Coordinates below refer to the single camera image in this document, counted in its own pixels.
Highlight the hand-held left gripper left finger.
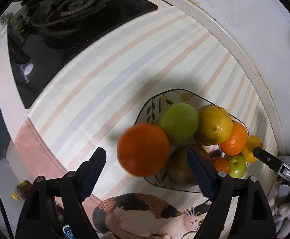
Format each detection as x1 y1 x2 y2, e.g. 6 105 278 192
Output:
15 147 107 239

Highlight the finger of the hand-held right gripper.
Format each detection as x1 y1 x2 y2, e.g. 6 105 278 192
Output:
253 147 284 173

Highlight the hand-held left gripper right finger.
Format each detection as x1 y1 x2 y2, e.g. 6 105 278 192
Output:
186 147 277 239

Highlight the yellow-green orange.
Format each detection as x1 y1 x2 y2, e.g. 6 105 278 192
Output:
240 135 263 163
196 105 233 146

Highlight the brown pear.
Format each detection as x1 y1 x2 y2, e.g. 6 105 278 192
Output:
165 144 211 186

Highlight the orange-brown round fruit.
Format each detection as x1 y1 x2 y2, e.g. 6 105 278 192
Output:
210 156 231 176

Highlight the green apple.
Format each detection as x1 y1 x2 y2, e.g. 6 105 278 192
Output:
228 155 247 179
158 102 200 146

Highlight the floral oval plate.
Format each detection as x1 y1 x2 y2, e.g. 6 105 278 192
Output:
135 88 250 193

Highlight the white lumpy object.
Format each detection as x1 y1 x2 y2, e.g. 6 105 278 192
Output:
270 182 290 238

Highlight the small brown jar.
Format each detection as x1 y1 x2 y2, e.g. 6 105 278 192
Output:
12 180 33 201

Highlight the striped table mat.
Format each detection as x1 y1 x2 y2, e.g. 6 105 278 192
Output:
14 5 279 239

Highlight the black gas stove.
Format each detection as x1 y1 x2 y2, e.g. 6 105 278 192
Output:
7 0 159 109

